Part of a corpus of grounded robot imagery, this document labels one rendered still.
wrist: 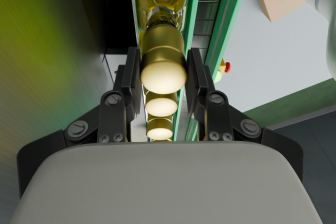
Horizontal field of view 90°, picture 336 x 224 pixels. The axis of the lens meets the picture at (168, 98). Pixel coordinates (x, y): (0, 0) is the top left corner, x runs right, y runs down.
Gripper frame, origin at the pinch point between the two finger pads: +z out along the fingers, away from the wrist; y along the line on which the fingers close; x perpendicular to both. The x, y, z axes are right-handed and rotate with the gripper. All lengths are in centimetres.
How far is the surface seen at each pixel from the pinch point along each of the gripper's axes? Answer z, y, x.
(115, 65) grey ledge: 30.0, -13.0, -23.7
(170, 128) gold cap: 2.1, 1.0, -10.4
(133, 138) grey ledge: 30, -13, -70
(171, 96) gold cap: 2.2, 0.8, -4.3
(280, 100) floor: 135, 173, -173
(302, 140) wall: 98, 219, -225
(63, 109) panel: 4.2, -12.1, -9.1
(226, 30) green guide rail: 22.0, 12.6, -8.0
